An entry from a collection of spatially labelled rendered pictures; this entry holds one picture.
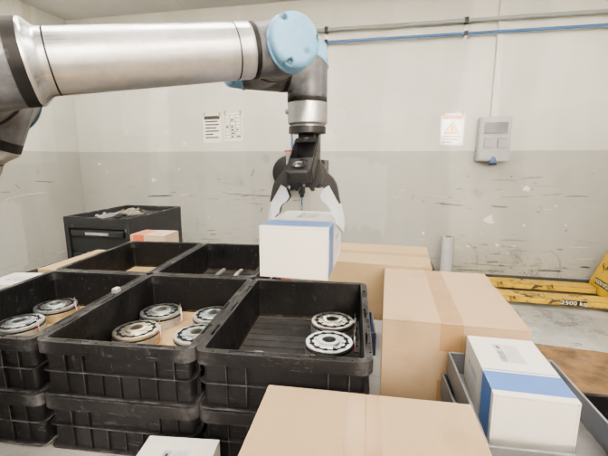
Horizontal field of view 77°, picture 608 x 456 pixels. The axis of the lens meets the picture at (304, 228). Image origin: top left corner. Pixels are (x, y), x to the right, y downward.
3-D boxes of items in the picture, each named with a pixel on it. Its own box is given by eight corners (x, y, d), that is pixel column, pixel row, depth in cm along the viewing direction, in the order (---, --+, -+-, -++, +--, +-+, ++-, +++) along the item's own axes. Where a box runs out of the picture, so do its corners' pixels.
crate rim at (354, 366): (373, 377, 60) (374, 363, 60) (193, 364, 64) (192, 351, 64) (365, 291, 99) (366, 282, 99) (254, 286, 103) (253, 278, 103)
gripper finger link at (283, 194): (277, 225, 81) (301, 190, 78) (269, 231, 75) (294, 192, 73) (265, 217, 81) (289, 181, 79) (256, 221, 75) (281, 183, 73)
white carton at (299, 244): (327, 280, 65) (327, 228, 63) (260, 276, 67) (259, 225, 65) (340, 252, 84) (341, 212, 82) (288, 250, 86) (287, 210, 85)
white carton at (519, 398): (574, 457, 57) (582, 403, 56) (488, 445, 60) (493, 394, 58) (527, 382, 77) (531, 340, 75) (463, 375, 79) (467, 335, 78)
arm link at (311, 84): (276, 43, 72) (317, 49, 75) (277, 104, 74) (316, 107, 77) (292, 30, 65) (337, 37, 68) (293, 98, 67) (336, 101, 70)
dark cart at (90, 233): (139, 360, 239) (128, 218, 223) (78, 353, 248) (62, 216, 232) (187, 320, 297) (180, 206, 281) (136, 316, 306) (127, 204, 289)
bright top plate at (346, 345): (355, 356, 77) (356, 353, 77) (305, 355, 77) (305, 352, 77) (349, 333, 87) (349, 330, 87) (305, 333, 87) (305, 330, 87)
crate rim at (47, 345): (193, 364, 64) (192, 351, 64) (33, 352, 68) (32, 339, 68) (253, 286, 103) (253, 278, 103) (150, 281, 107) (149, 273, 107)
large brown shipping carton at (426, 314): (521, 417, 82) (531, 330, 78) (379, 399, 88) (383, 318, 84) (479, 334, 120) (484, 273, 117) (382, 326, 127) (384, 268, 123)
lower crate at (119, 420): (199, 470, 68) (195, 410, 66) (47, 453, 72) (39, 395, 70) (255, 356, 107) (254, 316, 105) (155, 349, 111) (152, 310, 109)
